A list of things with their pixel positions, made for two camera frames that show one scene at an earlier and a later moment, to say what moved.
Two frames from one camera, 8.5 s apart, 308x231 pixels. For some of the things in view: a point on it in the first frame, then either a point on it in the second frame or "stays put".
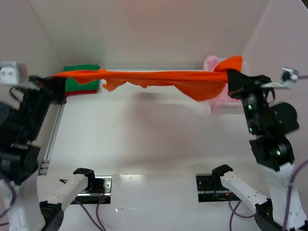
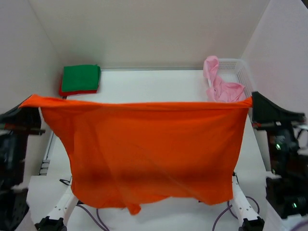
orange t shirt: (197, 85) → (131, 152)
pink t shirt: (210, 63) stays put
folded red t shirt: (72, 92) stays put
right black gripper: (244, 87) → (278, 119)
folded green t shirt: (71, 84) stays put
